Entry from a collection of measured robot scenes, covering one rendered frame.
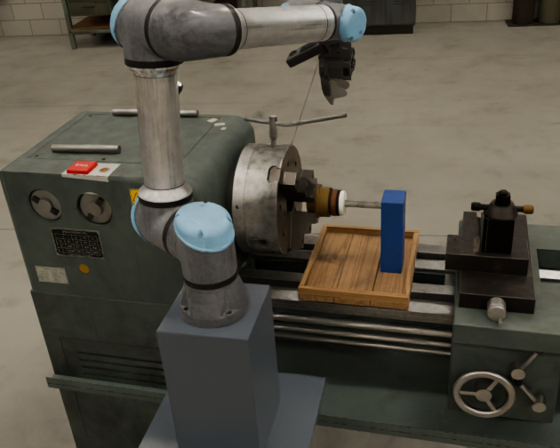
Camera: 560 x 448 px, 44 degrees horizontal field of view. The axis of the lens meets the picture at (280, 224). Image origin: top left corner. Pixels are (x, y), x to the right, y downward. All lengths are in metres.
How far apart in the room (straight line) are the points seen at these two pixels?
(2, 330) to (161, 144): 2.33
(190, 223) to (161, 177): 0.13
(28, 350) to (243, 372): 2.06
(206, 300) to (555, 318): 0.86
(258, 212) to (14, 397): 1.69
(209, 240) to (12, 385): 2.02
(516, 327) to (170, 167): 0.90
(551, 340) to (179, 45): 1.09
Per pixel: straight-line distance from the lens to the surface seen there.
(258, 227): 1.84
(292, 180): 1.83
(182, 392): 1.57
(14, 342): 3.51
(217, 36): 1.28
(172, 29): 1.27
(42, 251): 2.06
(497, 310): 1.74
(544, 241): 2.11
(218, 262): 1.39
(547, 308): 1.83
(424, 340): 1.96
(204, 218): 1.39
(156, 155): 1.42
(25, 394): 3.19
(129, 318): 2.05
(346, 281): 1.94
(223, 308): 1.44
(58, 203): 1.95
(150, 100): 1.39
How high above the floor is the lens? 1.98
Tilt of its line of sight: 29 degrees down
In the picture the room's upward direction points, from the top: 4 degrees counter-clockwise
